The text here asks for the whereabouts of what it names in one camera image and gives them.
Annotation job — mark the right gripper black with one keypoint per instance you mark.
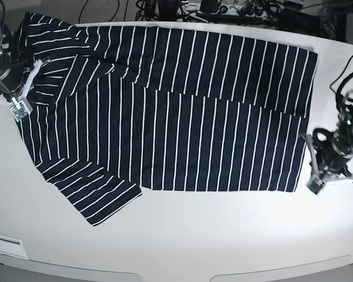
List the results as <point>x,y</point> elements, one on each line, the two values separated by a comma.
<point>13,75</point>

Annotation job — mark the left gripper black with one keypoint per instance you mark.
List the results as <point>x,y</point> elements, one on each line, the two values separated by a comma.
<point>334,151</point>

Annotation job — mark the navy white striped T-shirt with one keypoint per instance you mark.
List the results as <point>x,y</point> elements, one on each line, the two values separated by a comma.
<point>117,109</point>

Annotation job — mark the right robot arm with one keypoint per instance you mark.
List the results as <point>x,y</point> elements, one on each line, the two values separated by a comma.
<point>8,47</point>

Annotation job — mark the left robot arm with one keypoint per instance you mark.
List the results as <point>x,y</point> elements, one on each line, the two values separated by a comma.
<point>344,103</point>

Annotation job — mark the black box behind table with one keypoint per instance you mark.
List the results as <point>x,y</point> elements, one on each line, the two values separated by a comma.
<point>294,21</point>

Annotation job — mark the white label on table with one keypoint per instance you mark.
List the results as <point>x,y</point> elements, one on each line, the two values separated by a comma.
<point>12,247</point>

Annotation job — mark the white power strip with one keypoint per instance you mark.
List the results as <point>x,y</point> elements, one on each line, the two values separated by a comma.
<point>244,9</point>

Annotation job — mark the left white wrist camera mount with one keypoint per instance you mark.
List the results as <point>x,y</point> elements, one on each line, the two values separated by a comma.
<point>316,182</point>

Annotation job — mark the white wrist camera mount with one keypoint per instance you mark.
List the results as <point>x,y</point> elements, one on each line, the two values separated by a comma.
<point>316,182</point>
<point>20,106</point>

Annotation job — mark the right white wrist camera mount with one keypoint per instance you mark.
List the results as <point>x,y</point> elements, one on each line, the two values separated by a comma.
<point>20,106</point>

